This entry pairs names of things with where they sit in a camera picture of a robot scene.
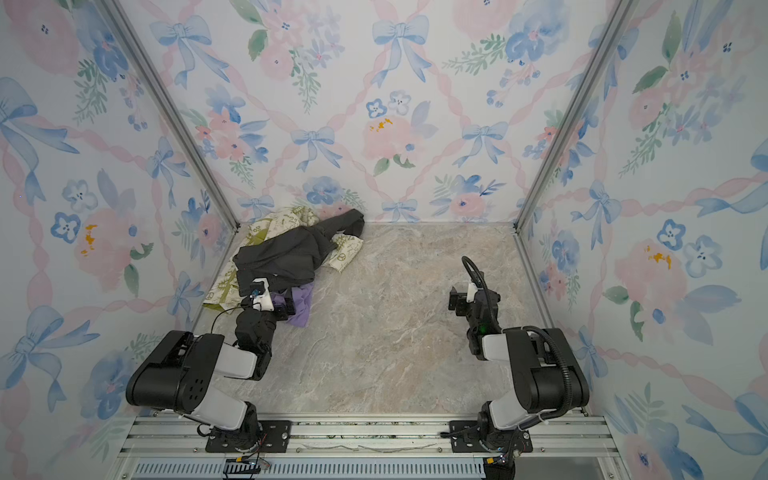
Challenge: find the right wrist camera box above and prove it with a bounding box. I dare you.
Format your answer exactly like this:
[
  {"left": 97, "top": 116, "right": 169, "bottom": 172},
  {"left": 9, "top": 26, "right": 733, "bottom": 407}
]
[{"left": 466, "top": 282, "right": 479, "bottom": 303}]

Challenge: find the black cloth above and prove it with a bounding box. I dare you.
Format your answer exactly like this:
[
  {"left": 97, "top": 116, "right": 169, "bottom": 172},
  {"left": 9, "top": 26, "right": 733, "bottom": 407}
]
[{"left": 233, "top": 209, "right": 365, "bottom": 297}]

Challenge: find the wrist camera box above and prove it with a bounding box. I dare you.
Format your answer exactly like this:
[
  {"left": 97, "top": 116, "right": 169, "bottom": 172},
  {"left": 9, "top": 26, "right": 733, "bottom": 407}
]
[
  {"left": 466, "top": 282, "right": 479, "bottom": 303},
  {"left": 249, "top": 278, "right": 274, "bottom": 311}
]

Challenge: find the right aluminium corner post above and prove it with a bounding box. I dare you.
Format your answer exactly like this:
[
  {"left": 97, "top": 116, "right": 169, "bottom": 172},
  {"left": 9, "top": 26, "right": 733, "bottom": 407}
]
[{"left": 514, "top": 0, "right": 637, "bottom": 233}]

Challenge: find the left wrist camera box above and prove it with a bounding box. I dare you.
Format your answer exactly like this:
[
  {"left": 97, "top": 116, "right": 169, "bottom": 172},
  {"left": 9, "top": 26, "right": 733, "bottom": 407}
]
[{"left": 249, "top": 278, "right": 274, "bottom": 311}]

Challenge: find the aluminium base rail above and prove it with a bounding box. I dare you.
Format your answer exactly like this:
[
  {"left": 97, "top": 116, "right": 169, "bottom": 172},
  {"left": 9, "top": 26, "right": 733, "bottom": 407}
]
[{"left": 108, "top": 410, "right": 629, "bottom": 479}]

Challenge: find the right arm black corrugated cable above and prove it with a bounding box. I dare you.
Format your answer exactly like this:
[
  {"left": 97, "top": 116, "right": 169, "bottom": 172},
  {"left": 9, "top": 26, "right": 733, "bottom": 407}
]
[{"left": 460, "top": 255, "right": 575, "bottom": 420}]

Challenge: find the left aluminium corner post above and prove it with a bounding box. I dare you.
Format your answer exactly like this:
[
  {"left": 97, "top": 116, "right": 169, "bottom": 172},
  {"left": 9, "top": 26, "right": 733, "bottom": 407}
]
[{"left": 95, "top": 0, "right": 240, "bottom": 231}]

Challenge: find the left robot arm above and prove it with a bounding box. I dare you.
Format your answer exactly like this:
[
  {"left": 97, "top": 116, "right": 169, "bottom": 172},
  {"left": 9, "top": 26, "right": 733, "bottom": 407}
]
[{"left": 125, "top": 293, "right": 296, "bottom": 457}]

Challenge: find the aluminium corner post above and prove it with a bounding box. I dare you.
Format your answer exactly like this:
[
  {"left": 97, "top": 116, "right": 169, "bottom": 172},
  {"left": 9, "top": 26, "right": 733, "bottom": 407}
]
[
  {"left": 95, "top": 0, "right": 240, "bottom": 231},
  {"left": 514, "top": 0, "right": 637, "bottom": 233}
]

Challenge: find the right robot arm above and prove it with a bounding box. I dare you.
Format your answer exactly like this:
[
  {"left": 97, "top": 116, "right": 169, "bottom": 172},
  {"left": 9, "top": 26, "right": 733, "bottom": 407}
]
[{"left": 441, "top": 283, "right": 590, "bottom": 457}]

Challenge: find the purple cloth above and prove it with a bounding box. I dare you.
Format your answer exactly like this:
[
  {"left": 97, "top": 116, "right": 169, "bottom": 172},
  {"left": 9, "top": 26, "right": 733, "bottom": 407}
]
[{"left": 276, "top": 283, "right": 314, "bottom": 328}]

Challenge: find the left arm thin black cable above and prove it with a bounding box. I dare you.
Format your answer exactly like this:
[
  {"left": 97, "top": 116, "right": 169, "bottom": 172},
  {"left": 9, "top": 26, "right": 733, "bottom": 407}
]
[{"left": 208, "top": 305, "right": 247, "bottom": 335}]

